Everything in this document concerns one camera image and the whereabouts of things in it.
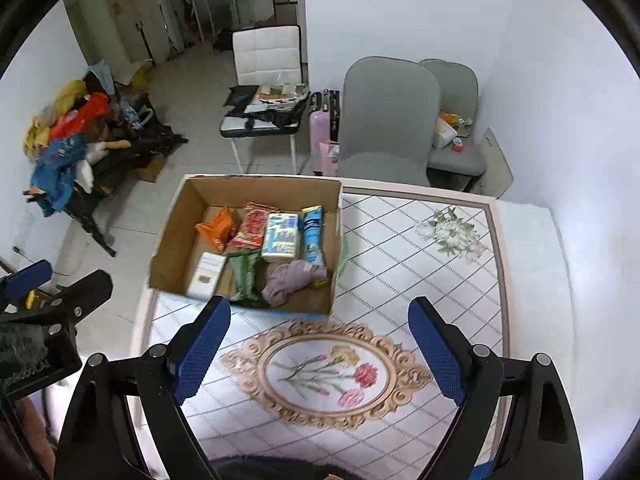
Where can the purple cloth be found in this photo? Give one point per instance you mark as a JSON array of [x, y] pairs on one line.
[[292, 280]]

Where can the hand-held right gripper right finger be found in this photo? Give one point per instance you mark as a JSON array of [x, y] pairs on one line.
[[437, 350]]

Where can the black backpack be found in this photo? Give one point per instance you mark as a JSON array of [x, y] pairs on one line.
[[222, 41]]

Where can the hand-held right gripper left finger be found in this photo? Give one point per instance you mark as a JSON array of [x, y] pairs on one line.
[[202, 350]]

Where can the person's left forearm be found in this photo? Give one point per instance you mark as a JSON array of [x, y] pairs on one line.
[[37, 440]]

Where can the orange snack packet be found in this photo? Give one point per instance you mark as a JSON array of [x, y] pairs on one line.
[[217, 230]]

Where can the green packet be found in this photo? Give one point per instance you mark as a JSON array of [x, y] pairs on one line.
[[246, 275]]

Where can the stack of papers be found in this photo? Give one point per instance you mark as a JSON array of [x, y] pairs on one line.
[[280, 92]]

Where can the beige board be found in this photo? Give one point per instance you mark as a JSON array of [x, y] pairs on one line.
[[495, 165]]

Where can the small brown cardboard box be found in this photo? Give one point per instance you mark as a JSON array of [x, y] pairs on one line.
[[149, 170]]

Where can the pink paper bag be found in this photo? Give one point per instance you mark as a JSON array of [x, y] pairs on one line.
[[329, 157]]

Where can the small white box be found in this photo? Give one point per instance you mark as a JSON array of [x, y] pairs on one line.
[[206, 275]]

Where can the blue tube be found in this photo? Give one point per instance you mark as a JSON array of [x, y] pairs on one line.
[[312, 235]]

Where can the white padded chair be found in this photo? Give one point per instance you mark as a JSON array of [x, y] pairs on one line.
[[267, 52]]

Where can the small grey chair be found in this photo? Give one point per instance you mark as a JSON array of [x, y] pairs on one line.
[[460, 90]]

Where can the large grey chair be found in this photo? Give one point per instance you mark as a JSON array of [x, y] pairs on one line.
[[390, 105]]

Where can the pink suitcase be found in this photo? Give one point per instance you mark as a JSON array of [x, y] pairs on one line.
[[319, 127]]

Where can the white and yellow bag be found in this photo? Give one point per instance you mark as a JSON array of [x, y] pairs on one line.
[[444, 130]]

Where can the black metal rack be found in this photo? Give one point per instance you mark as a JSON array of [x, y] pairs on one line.
[[135, 147]]

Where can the small red box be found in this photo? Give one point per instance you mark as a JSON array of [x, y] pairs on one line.
[[457, 147]]

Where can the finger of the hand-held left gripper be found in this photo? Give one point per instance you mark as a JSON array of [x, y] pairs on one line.
[[75, 295], [27, 277]]

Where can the pile of colourful clothes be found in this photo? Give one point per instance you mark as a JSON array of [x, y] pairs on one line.
[[60, 160]]

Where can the floral printed tablecloth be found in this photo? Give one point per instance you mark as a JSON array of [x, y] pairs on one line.
[[400, 270]]

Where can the black bag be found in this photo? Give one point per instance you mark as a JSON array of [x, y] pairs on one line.
[[260, 117]]

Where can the red snack packet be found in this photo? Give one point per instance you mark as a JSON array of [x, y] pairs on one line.
[[250, 230]]

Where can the blue and yellow tissue pack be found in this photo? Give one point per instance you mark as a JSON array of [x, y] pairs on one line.
[[280, 237]]

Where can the black suitcase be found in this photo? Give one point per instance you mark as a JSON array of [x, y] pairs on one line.
[[332, 115]]

